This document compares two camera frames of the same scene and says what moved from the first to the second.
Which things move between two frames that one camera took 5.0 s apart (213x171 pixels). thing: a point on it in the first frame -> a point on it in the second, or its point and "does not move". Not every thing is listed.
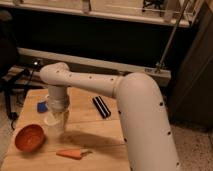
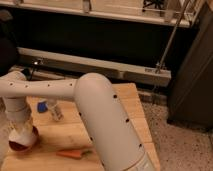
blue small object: [42, 107] does not move
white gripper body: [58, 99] -> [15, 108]
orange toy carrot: [73, 153] does not move
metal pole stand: [160, 66] does not move
